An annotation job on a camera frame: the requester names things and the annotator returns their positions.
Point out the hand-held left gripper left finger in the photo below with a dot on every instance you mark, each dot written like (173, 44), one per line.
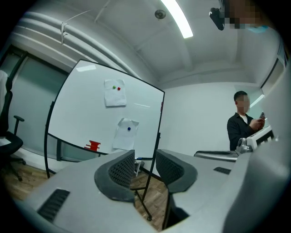
(81, 193)

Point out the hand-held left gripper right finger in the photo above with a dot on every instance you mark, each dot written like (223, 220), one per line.
(204, 191)

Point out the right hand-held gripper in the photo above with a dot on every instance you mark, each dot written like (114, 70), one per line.
(257, 140)

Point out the white sheet of paper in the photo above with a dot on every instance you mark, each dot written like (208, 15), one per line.
(114, 99)
(123, 141)

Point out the white whiteboard with black frame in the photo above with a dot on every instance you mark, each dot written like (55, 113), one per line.
(86, 109)

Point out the red whiteboard eraser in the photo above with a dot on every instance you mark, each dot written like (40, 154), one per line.
(93, 145)

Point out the black wheeled whiteboard stand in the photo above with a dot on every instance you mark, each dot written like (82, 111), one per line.
(149, 182)

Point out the blue marker pen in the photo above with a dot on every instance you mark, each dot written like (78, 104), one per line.
(141, 158)

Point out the black office chair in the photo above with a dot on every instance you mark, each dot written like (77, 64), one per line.
(12, 143)

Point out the black-framed window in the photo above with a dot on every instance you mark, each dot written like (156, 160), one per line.
(272, 72)

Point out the frosted glass partition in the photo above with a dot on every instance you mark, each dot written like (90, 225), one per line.
(34, 91)

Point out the white cloth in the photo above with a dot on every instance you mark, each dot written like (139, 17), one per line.
(2, 91)

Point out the blue face mask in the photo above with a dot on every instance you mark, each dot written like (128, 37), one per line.
(258, 29)

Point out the long ceiling light tube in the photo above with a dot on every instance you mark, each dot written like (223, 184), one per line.
(179, 20)

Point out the round ceiling smoke detector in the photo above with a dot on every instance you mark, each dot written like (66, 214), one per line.
(160, 14)

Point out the white ceiling pipe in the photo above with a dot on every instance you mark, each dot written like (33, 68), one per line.
(56, 34)
(45, 41)
(91, 37)

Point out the black head-mounted camera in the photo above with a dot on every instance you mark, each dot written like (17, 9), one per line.
(217, 18)

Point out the white pipe bracket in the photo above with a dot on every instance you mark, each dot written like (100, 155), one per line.
(63, 31)

